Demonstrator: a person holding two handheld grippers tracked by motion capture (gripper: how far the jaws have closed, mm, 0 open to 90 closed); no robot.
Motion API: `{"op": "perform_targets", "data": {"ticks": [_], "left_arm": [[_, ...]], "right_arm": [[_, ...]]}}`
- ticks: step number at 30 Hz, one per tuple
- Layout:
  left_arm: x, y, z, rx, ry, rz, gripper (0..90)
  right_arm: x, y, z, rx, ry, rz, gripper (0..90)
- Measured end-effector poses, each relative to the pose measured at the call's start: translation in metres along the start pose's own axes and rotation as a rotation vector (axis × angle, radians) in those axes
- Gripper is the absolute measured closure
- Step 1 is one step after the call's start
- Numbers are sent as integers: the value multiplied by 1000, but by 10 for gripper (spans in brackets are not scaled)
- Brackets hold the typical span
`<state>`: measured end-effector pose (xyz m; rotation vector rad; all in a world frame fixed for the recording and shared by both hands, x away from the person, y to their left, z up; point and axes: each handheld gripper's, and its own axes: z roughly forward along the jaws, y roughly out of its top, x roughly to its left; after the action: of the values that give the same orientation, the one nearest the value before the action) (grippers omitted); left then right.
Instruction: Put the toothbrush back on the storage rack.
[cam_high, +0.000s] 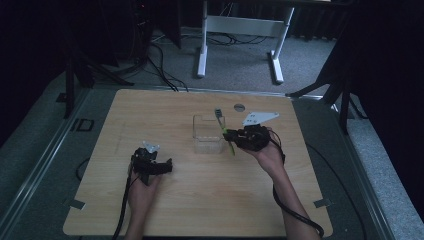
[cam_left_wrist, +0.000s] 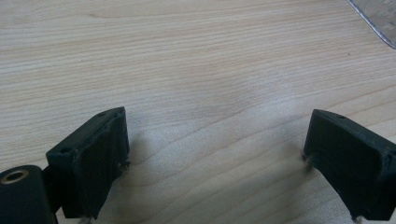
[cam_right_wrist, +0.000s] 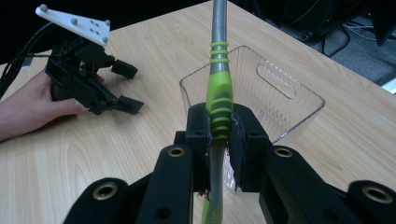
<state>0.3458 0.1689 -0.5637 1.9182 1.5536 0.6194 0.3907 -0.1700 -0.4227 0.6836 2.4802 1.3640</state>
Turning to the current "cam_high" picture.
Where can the grey round table grommet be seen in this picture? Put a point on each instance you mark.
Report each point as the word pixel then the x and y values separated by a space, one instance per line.
pixel 239 107

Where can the person's right hand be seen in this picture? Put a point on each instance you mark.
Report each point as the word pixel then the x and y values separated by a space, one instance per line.
pixel 271 156

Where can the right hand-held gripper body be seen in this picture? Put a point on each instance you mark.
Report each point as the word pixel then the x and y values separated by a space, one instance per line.
pixel 253 138

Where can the white desk frame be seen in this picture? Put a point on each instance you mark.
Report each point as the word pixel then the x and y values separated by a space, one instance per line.
pixel 243 26

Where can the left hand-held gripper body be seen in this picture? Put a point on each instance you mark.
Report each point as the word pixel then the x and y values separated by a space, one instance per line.
pixel 144 164

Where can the green toothbrush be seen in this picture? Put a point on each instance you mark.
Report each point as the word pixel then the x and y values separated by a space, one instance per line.
pixel 220 123

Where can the clear plastic container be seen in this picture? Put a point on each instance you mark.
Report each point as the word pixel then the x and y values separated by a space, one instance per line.
pixel 207 135

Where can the person's left hand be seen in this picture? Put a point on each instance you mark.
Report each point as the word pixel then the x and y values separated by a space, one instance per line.
pixel 141 196

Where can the dark equipment tower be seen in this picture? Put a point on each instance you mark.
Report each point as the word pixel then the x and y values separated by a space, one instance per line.
pixel 141 30

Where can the black metal stand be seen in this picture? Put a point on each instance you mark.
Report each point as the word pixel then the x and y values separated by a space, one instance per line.
pixel 336 90
pixel 78 76

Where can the black tape floor marking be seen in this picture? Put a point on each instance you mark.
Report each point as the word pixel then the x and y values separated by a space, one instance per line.
pixel 83 125

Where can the metal floor rail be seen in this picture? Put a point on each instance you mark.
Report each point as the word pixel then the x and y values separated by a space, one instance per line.
pixel 366 186
pixel 40 166

